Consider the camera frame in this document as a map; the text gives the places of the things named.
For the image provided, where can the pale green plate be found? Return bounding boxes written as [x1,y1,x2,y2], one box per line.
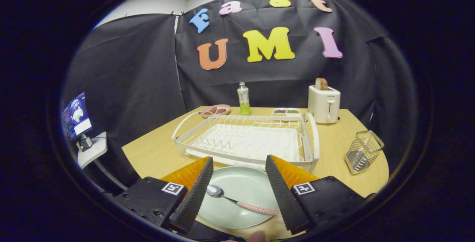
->
[197,166,281,229]

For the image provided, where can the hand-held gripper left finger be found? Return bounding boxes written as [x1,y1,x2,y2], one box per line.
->
[113,156,214,234]

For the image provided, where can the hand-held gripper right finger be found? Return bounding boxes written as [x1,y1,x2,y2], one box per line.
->
[265,154,366,235]

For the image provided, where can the computer monitor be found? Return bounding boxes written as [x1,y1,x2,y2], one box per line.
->
[62,92,92,141]

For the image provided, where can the white divided condiment tray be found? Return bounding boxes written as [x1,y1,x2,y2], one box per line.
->
[271,108,301,118]

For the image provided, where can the clear bottle with green drink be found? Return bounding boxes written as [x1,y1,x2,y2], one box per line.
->
[237,82,251,116]

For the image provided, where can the white toaster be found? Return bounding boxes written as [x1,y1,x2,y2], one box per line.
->
[308,85,341,124]

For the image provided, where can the metal wire basket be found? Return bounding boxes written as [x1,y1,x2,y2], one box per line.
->
[344,130,385,176]

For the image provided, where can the pink plate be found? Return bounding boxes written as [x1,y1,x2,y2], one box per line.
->
[200,104,231,119]

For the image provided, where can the white side table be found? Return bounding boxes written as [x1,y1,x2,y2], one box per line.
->
[77,131,128,192]

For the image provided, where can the spoon with red checkered handle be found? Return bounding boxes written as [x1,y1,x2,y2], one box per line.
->
[206,184,279,216]

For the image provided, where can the white wire dish rack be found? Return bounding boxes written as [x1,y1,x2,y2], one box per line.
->
[171,111,320,172]

